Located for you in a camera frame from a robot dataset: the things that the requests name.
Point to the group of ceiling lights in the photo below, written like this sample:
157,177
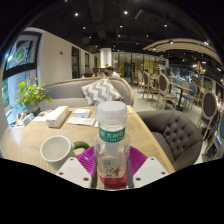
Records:
125,12

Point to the grey curved sofa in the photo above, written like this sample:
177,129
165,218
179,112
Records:
66,90

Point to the clear plastic water bottle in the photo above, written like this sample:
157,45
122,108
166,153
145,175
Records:
111,116

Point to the grey white chevron pillow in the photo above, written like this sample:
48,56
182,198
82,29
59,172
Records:
100,91

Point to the yellow card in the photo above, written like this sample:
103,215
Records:
129,109

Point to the white tissue box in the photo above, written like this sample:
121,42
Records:
56,116

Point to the group of dining chairs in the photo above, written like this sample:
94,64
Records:
163,86

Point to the blue and white booklet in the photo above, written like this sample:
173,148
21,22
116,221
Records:
81,113

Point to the white round column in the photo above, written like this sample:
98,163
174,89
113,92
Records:
106,56

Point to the small light blue box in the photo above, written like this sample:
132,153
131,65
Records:
28,119

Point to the person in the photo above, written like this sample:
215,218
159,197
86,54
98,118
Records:
101,73
113,73

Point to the flat round red coaster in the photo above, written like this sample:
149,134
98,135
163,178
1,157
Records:
113,183

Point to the window with colourful stickers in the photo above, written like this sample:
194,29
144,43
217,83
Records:
20,53

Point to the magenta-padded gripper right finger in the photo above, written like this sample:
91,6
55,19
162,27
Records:
150,170

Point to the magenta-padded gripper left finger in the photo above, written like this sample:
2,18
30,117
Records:
73,170

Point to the white paper leaflet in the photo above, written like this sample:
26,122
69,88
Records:
81,121

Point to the green potted plant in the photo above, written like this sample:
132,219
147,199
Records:
31,93

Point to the large white leaflet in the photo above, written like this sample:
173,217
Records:
41,117

